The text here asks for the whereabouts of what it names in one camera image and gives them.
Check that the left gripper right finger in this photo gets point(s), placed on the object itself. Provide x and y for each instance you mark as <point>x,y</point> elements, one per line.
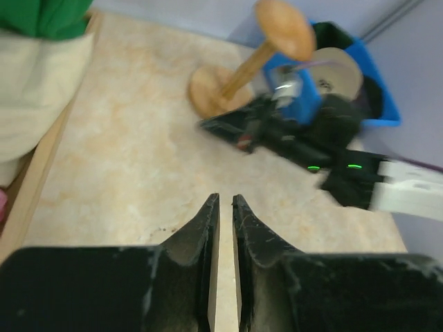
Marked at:
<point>281,288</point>

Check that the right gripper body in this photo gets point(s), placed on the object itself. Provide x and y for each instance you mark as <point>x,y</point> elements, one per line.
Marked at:
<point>335,123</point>

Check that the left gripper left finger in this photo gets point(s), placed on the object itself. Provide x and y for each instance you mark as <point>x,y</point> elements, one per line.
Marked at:
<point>171,286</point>

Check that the wooden hat stand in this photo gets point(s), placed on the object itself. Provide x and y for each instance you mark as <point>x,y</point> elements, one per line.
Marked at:
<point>215,90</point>

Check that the beige baseball cap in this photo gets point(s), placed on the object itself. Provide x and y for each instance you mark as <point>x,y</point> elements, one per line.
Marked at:
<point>336,72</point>

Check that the wooden clothes rack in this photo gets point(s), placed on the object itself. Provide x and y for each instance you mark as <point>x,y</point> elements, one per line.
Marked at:
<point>25,189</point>

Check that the black baseball cap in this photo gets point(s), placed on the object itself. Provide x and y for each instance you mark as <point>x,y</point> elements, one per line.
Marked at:
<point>372,97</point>

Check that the dark green baseball cap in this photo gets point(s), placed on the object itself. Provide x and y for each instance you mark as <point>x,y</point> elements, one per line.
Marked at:
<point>330,35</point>

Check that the blue plastic bin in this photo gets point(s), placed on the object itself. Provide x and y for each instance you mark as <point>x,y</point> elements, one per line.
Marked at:
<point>280,69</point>

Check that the pink cloth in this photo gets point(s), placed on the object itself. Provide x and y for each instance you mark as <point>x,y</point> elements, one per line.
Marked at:
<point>3,204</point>

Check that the cream cloth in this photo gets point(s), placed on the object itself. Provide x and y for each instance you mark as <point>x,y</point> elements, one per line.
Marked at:
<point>38,79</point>

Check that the green tank top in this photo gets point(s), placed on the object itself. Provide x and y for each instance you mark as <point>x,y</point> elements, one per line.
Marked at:
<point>45,19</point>

